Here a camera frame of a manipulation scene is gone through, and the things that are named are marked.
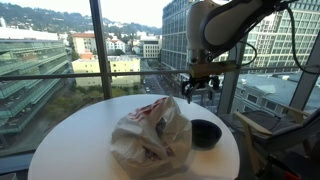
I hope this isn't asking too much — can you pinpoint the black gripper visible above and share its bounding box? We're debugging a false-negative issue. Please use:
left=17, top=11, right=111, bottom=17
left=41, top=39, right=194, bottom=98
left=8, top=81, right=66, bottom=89
left=180, top=75, right=221, bottom=104

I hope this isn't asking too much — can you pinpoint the black round bowl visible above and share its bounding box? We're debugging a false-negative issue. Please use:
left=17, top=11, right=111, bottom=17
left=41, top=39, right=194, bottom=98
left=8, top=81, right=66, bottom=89
left=190, top=118, right=223, bottom=151

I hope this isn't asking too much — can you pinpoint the white plastic bag red print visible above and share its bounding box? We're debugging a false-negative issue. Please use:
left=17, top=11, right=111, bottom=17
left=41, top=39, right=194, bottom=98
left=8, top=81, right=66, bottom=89
left=109, top=95, right=194, bottom=180

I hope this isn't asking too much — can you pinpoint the small red object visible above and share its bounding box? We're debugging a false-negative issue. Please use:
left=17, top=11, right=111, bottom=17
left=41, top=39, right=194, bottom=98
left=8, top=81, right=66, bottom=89
left=283, top=170, right=303, bottom=180

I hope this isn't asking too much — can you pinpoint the wide grey window column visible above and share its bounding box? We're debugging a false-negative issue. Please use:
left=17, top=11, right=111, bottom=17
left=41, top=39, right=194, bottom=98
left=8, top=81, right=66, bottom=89
left=289, top=33, right=320, bottom=111
left=217, top=34, right=249, bottom=116

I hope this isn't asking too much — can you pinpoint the wooden chair grey cushion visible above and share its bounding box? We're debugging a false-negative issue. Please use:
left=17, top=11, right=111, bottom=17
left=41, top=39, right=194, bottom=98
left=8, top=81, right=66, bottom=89
left=219, top=106, right=320, bottom=180

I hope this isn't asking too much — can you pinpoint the dark window mullion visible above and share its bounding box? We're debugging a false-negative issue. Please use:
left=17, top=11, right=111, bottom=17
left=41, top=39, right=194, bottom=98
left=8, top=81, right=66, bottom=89
left=89, top=0, right=113, bottom=100

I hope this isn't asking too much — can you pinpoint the round white table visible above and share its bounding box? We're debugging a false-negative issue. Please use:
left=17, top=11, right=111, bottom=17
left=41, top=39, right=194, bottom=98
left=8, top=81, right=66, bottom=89
left=27, top=93, right=241, bottom=180

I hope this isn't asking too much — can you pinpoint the dark horizontal window railing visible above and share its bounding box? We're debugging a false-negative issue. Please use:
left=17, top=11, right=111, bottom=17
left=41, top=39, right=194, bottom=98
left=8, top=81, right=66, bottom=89
left=0, top=64, right=320, bottom=82

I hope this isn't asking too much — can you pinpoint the tan wrist camera box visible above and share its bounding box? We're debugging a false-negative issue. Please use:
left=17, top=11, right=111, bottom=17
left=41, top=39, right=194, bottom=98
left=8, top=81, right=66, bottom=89
left=188, top=60, right=242, bottom=79

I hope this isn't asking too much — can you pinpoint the thin black camera cable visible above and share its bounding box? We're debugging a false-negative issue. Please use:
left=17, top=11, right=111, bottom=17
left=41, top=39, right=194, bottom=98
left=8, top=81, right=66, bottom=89
left=233, top=40, right=258, bottom=67

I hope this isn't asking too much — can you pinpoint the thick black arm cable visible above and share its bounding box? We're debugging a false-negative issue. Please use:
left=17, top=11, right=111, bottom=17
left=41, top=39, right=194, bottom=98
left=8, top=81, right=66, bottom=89
left=286, top=6, right=320, bottom=76

